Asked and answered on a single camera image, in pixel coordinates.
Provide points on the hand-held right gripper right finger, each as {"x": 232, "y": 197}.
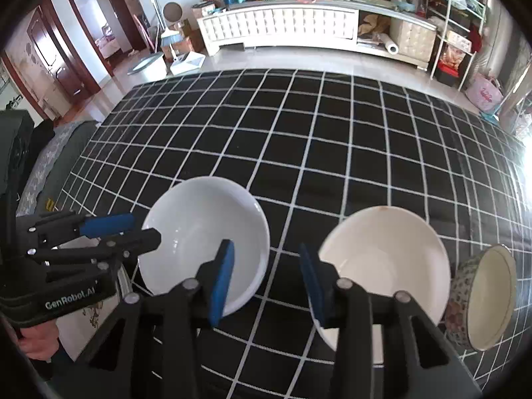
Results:
{"x": 311, "y": 286}

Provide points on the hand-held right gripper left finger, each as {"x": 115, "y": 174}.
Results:
{"x": 220, "y": 282}

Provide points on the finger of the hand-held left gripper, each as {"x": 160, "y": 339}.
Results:
{"x": 124, "y": 244}
{"x": 108, "y": 224}

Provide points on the small floral white plate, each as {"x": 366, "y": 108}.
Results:
{"x": 91, "y": 320}

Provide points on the white bowl with blue pattern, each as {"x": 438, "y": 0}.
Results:
{"x": 199, "y": 232}

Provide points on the cream bowl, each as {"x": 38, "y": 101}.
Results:
{"x": 386, "y": 257}

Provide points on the small patterned bowl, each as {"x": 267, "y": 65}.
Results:
{"x": 490, "y": 295}

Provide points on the person's left hand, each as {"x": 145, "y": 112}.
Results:
{"x": 37, "y": 338}

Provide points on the black cloth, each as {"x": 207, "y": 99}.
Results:
{"x": 14, "y": 153}

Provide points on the black checked tablecloth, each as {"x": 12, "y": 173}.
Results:
{"x": 311, "y": 153}

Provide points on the white mop bucket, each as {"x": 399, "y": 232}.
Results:
{"x": 145, "y": 65}

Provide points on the dark wooden door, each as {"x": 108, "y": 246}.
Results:
{"x": 54, "y": 62}

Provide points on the white dustpan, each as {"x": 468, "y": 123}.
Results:
{"x": 187, "y": 64}

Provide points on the white broom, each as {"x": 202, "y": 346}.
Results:
{"x": 170, "y": 37}

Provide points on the white paper roll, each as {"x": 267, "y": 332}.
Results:
{"x": 390, "y": 45}

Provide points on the pink bag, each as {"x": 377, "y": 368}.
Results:
{"x": 484, "y": 93}

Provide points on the white tufted TV cabinet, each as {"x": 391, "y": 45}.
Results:
{"x": 291, "y": 23}

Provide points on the white metal storage rack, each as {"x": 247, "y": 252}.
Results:
{"x": 455, "y": 29}

